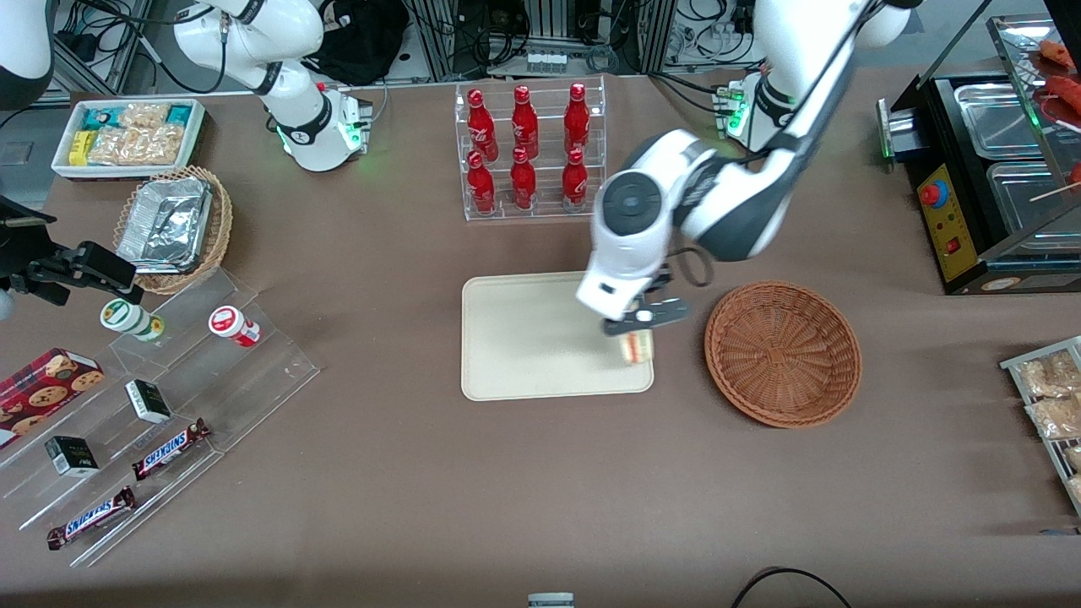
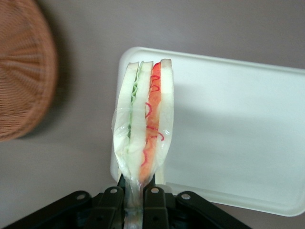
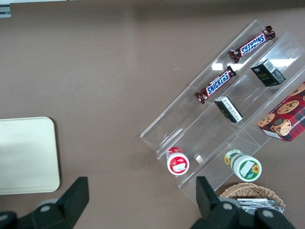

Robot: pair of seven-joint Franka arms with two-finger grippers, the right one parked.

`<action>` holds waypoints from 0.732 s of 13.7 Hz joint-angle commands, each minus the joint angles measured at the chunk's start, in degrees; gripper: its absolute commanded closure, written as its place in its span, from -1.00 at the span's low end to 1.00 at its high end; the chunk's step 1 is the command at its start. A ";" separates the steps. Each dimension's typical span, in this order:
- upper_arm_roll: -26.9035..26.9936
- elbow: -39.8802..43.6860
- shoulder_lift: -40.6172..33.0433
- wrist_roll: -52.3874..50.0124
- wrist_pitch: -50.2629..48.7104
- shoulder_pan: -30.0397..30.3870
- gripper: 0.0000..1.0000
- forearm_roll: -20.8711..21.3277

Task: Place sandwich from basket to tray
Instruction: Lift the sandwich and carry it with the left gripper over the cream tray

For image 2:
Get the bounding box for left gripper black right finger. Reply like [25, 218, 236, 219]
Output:
[142, 178, 253, 229]

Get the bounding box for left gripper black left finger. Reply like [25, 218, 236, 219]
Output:
[0, 174, 126, 229]

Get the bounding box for triangle sandwich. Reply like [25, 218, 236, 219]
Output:
[111, 58, 174, 229]

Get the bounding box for cream rectangular tray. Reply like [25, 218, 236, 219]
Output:
[109, 46, 305, 217]

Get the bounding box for round brown wicker basket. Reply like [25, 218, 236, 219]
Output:
[0, 0, 59, 141]

